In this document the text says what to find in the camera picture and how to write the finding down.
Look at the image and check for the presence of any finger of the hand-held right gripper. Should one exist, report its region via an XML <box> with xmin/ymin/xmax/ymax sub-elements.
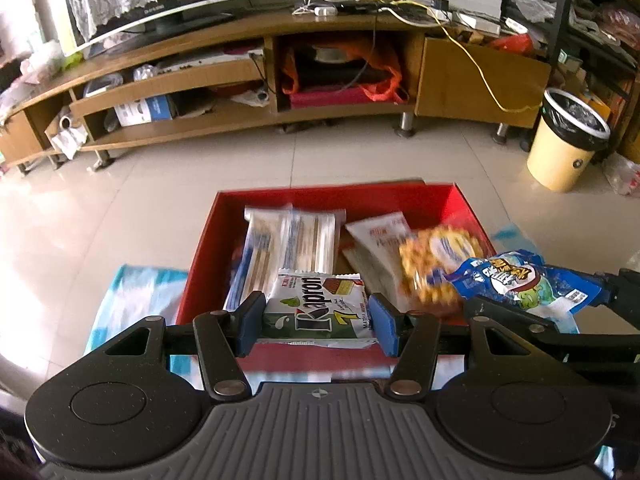
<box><xmin>462</xmin><ymin>297</ymin><xmax>640</xmax><ymax>361</ymax></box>
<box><xmin>592</xmin><ymin>269</ymin><xmax>640</xmax><ymax>306</ymax></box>

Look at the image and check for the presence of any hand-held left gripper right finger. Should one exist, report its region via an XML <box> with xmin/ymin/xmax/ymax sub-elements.
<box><xmin>369</xmin><ymin>294</ymin><xmax>546</xmax><ymax>396</ymax></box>

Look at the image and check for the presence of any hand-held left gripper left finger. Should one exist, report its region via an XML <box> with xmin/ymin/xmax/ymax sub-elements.
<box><xmin>102</xmin><ymin>290</ymin><xmax>268</xmax><ymax>403</ymax></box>

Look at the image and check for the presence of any green wafer packet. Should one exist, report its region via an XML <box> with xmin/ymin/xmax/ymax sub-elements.
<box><xmin>257</xmin><ymin>269</ymin><xmax>380</xmax><ymax>350</ymax></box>

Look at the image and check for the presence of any yellow waffle packet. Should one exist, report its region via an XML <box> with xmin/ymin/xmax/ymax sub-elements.
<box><xmin>397</xmin><ymin>225</ymin><xmax>486</xmax><ymax>316</ymax></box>

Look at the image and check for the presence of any red cardboard box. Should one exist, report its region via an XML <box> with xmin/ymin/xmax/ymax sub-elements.
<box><xmin>175</xmin><ymin>182</ymin><xmax>496</xmax><ymax>378</ymax></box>

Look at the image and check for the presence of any long beige cracker packet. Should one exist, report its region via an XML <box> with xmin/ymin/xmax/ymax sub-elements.
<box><xmin>222</xmin><ymin>205</ymin><xmax>347</xmax><ymax>311</ymax></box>

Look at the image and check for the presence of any white spicy strip packet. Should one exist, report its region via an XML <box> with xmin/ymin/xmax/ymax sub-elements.
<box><xmin>342</xmin><ymin>212</ymin><xmax>421</xmax><ymax>311</ymax></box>

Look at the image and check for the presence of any blue snack packet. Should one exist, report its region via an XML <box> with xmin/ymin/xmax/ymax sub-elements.
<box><xmin>442</xmin><ymin>250</ymin><xmax>603</xmax><ymax>333</ymax></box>

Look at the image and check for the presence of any clear plastic bag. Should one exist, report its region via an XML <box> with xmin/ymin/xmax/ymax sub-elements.
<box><xmin>602</xmin><ymin>152</ymin><xmax>640</xmax><ymax>196</ymax></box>

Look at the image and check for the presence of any blue checkered tablecloth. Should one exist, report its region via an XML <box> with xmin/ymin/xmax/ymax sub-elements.
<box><xmin>82</xmin><ymin>220</ymin><xmax>581</xmax><ymax>386</ymax></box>

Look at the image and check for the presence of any cream trash bin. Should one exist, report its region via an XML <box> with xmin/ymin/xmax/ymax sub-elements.
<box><xmin>526</xmin><ymin>87</ymin><xmax>612</xmax><ymax>193</ymax></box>

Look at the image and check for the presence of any blue and white box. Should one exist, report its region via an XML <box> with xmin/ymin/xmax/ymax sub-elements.
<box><xmin>114</xmin><ymin>97</ymin><xmax>177</xmax><ymax>127</ymax></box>

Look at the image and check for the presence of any pink flat box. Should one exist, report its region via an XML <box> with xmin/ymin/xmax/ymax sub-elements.
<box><xmin>290</xmin><ymin>87</ymin><xmax>401</xmax><ymax>109</ymax></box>

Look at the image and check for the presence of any orange plastic bag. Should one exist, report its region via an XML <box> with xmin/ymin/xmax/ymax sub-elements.
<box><xmin>280</xmin><ymin>35</ymin><xmax>408</xmax><ymax>106</ymax></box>

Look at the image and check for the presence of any white plastic bag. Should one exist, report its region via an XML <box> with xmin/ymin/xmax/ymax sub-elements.
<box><xmin>47</xmin><ymin>110</ymin><xmax>88</xmax><ymax>158</ymax></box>

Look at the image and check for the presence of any black shelf rack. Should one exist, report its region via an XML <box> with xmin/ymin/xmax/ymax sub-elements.
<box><xmin>500</xmin><ymin>0</ymin><xmax>640</xmax><ymax>161</ymax></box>

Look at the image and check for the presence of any wooden television stand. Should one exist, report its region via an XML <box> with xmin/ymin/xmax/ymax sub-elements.
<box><xmin>0</xmin><ymin>7</ymin><xmax>553</xmax><ymax>171</ymax></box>

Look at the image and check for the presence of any yellow cable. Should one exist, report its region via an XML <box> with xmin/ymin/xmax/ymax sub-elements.
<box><xmin>332</xmin><ymin>0</ymin><xmax>543</xmax><ymax>113</ymax></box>

